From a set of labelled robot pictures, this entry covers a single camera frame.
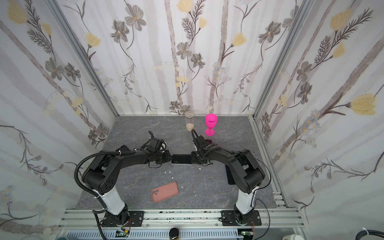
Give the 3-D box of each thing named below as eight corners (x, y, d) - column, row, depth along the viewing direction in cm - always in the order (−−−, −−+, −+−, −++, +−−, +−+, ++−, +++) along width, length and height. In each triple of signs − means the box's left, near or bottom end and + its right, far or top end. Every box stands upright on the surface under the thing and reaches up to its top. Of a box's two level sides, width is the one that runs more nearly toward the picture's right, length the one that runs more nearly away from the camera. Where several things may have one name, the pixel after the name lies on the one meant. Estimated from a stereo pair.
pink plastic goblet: (204, 136, 110) (206, 121, 97) (204, 128, 115) (206, 113, 102) (214, 136, 110) (217, 121, 97) (213, 128, 115) (216, 113, 102)
